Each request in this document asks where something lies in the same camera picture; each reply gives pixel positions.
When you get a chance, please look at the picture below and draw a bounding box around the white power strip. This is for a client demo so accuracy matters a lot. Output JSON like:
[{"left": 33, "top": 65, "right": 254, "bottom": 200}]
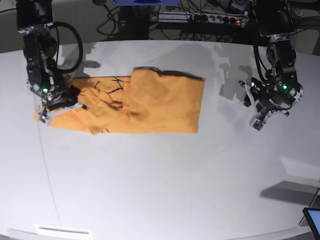
[{"left": 150, "top": 12, "right": 194, "bottom": 23}]

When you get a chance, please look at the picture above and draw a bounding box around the black power strip red switch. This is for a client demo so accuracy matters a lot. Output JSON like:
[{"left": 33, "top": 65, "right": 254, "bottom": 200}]
[{"left": 193, "top": 13, "right": 249, "bottom": 27}]

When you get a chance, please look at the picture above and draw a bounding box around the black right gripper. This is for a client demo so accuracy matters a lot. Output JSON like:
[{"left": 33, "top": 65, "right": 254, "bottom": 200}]
[{"left": 29, "top": 75, "right": 89, "bottom": 125}]

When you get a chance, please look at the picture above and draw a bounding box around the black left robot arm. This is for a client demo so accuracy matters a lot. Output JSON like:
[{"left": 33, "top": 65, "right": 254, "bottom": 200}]
[{"left": 238, "top": 0, "right": 303, "bottom": 131}]

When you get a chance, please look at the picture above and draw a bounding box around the tablet with blue screen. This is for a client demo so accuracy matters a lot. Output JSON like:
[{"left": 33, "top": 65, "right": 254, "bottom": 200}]
[{"left": 302, "top": 207, "right": 320, "bottom": 240}]

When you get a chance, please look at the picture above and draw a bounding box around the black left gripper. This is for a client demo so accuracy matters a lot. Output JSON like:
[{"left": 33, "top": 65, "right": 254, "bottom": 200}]
[{"left": 238, "top": 77, "right": 304, "bottom": 132}]

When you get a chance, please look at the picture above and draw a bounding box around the yellow T-shirt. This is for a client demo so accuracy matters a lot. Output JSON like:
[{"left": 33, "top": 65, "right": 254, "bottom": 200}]
[{"left": 49, "top": 67, "right": 205, "bottom": 135}]

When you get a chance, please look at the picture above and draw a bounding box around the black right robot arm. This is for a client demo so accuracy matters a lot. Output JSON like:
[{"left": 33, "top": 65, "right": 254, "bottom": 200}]
[{"left": 15, "top": 0, "right": 88, "bottom": 124}]

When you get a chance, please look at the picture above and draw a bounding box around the white flat bar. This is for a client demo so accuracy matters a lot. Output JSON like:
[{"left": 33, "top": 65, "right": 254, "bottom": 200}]
[{"left": 34, "top": 224, "right": 92, "bottom": 235}]

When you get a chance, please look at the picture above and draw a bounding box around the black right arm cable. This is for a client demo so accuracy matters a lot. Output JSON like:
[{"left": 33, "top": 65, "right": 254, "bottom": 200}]
[{"left": 49, "top": 21, "right": 84, "bottom": 75}]

